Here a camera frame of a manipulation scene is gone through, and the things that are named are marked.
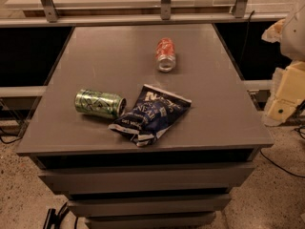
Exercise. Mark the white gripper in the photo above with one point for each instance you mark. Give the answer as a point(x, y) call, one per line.
point(294, 35)

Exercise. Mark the blue chip bag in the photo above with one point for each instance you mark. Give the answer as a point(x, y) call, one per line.
point(153, 114)

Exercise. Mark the green soda can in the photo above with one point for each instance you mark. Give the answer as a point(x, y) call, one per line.
point(96, 103)

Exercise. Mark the red coke can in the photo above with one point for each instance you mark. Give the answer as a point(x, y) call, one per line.
point(165, 55)

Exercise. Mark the top grey drawer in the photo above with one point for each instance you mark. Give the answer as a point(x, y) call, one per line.
point(146, 178)

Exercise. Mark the grey drawer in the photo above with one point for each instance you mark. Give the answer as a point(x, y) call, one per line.
point(146, 178)
point(148, 206)
point(151, 221)

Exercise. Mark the grey drawer cabinet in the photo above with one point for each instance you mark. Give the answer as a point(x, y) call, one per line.
point(222, 125)

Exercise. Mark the middle grey drawer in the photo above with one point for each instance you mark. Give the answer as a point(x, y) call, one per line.
point(148, 206)

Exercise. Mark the bottom grey drawer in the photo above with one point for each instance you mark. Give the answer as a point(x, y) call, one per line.
point(151, 221)

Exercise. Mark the metal glass railing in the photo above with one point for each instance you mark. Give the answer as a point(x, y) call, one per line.
point(61, 13)

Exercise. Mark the black device on floor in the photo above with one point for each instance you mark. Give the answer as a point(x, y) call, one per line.
point(55, 218)

